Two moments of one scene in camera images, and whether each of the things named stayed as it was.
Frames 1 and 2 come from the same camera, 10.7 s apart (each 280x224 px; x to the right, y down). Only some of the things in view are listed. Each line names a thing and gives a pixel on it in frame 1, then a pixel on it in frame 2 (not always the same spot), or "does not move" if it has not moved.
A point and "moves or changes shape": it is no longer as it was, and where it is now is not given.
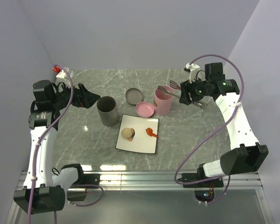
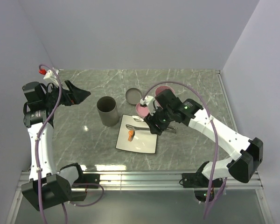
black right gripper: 186,87 to 151,121
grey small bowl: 134,95 does not move
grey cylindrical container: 107,108 does not move
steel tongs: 202,105 moves or changes shape
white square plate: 142,142 does not move
